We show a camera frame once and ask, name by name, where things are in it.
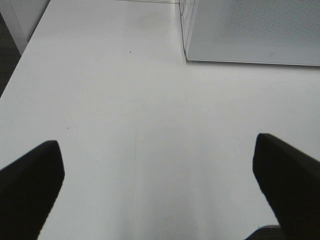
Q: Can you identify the white microwave oven body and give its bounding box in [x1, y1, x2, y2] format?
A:
[178, 0, 320, 67]

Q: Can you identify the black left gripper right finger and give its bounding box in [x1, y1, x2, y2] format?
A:
[252, 133, 320, 240]

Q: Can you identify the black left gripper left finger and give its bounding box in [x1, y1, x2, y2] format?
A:
[0, 140, 65, 240]

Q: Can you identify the white microwave door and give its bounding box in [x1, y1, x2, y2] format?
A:
[185, 0, 320, 67]

